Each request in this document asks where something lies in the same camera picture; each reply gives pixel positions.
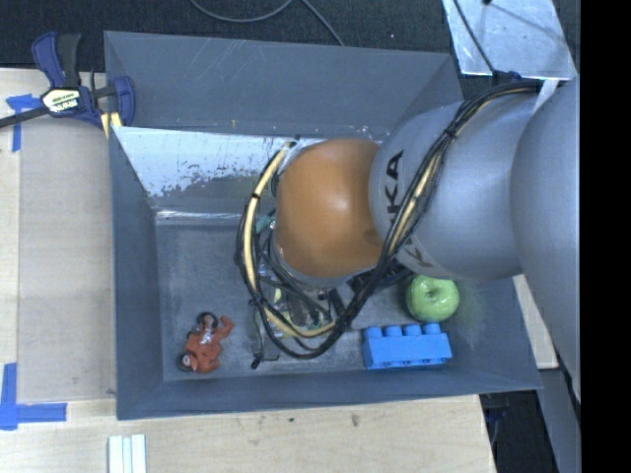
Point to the orange toy monkey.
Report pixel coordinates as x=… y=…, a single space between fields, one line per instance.
x=204 y=345

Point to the grey metal bin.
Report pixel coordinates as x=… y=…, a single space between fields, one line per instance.
x=197 y=274

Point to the blue toy building brick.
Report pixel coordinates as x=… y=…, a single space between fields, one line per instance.
x=406 y=350

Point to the green apple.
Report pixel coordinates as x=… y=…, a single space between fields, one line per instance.
x=433 y=297

